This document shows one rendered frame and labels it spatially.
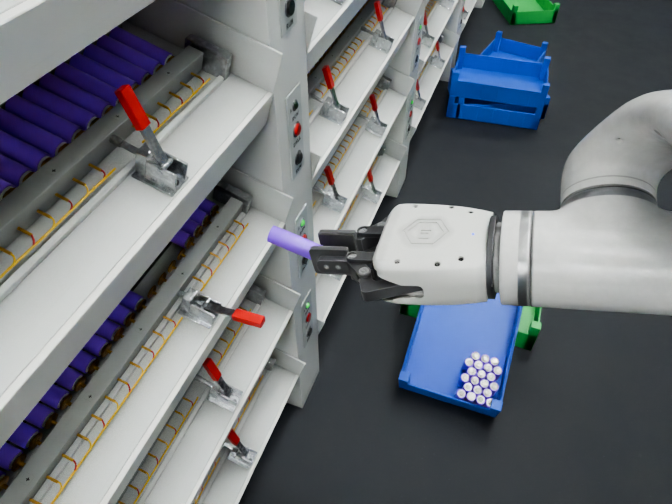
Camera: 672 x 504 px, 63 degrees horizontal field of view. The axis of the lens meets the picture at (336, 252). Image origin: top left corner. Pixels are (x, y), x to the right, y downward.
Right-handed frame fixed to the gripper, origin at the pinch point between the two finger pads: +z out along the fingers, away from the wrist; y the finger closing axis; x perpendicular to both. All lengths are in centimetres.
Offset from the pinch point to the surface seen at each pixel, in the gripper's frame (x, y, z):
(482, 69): 44, -153, 4
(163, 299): 2.8, 5.6, 18.9
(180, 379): 8.3, 11.6, 15.6
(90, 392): 3.4, 17.6, 19.9
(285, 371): 43, -16, 25
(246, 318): 6.1, 4.4, 10.3
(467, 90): 43, -133, 6
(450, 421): 64, -24, -3
